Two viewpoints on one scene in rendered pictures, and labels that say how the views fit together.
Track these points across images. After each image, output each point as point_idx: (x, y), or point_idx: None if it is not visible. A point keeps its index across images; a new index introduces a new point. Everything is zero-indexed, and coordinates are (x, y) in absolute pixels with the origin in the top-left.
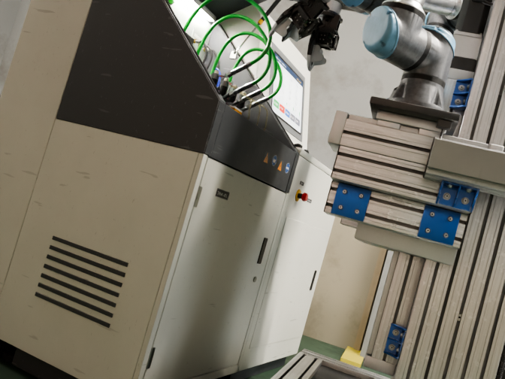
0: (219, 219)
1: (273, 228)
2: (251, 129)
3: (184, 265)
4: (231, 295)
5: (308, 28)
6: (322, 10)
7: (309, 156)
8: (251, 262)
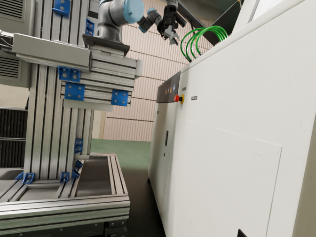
0: (157, 121)
1: (170, 125)
2: (162, 86)
3: (153, 135)
4: (159, 156)
5: (163, 35)
6: (158, 29)
7: (187, 66)
8: (163, 143)
